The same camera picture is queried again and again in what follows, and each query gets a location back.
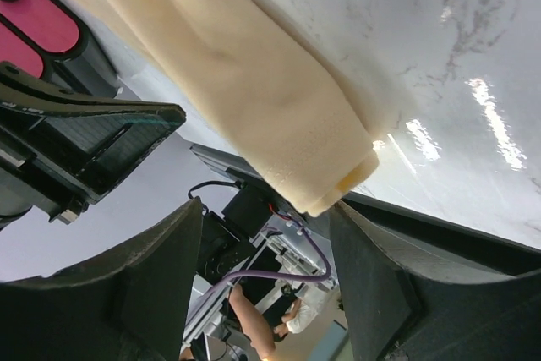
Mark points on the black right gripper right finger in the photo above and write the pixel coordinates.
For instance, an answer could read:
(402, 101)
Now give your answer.
(395, 316)

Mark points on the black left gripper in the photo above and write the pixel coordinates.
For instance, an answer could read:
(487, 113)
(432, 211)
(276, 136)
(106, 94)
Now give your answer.
(60, 148)

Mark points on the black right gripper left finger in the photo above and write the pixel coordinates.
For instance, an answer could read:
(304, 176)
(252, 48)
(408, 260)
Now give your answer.
(127, 303)

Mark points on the yellow t shirt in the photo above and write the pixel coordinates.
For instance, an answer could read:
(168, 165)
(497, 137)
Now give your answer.
(278, 107)

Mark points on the black pink drawer organizer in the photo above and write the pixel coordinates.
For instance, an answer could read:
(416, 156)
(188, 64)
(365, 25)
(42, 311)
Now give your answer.
(48, 41)

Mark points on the person in white shirt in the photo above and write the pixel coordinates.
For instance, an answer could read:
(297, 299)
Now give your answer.
(304, 317)

